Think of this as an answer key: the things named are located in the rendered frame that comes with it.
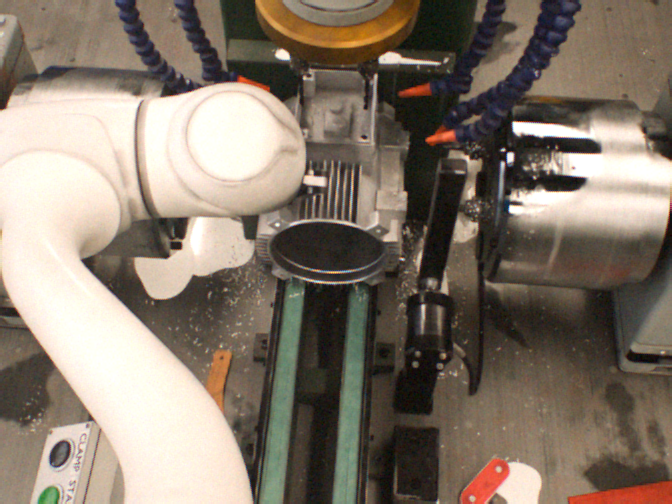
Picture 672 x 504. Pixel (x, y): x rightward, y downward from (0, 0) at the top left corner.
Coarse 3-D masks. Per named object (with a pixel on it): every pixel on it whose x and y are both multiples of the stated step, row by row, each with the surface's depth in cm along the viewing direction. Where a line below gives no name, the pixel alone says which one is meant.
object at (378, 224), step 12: (288, 108) 116; (384, 108) 116; (384, 120) 117; (276, 216) 107; (288, 216) 108; (372, 216) 107; (384, 216) 108; (276, 228) 109; (372, 228) 107; (384, 228) 107; (288, 276) 119; (372, 276) 117; (384, 276) 118
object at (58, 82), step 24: (48, 72) 111; (72, 72) 111; (96, 72) 112; (120, 72) 112; (144, 72) 113; (24, 96) 109; (48, 96) 107; (72, 96) 107; (96, 96) 107; (120, 96) 107; (144, 96) 107; (168, 96) 109; (120, 240) 110; (144, 240) 110; (168, 240) 115
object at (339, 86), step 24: (312, 72) 112; (336, 72) 112; (312, 96) 114; (336, 96) 114; (360, 96) 114; (336, 120) 109; (360, 120) 112; (312, 144) 107; (336, 144) 106; (360, 144) 106
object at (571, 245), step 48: (528, 96) 110; (576, 96) 113; (480, 144) 115; (528, 144) 104; (576, 144) 104; (624, 144) 103; (480, 192) 122; (528, 192) 103; (576, 192) 103; (624, 192) 102; (480, 240) 116; (528, 240) 105; (576, 240) 104; (624, 240) 104
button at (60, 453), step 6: (60, 444) 94; (66, 444) 93; (54, 450) 94; (60, 450) 93; (66, 450) 93; (48, 456) 94; (54, 456) 93; (60, 456) 93; (66, 456) 92; (54, 462) 93; (60, 462) 92
